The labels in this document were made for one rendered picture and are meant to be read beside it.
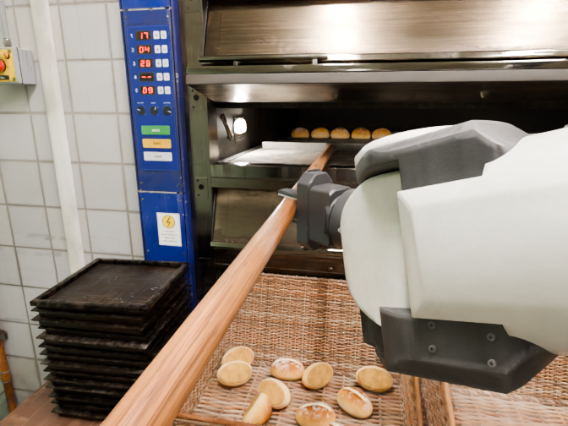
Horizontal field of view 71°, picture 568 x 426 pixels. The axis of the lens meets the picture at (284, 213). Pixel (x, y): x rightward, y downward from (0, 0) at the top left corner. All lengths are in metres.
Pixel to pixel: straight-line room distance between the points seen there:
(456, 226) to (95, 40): 1.29
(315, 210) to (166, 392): 0.39
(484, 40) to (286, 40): 0.48
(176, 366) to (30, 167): 1.35
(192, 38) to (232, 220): 0.53
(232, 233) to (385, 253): 1.03
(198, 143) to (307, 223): 0.69
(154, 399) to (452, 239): 0.17
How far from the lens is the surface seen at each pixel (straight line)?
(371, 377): 1.20
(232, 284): 0.34
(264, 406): 1.08
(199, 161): 1.23
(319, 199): 0.57
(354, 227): 0.25
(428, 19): 1.16
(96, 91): 1.38
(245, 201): 1.23
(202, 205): 1.26
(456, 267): 0.17
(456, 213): 0.17
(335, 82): 0.98
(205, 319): 0.30
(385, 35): 1.13
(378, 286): 0.23
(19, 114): 1.56
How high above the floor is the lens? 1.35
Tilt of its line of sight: 15 degrees down
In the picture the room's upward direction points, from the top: straight up
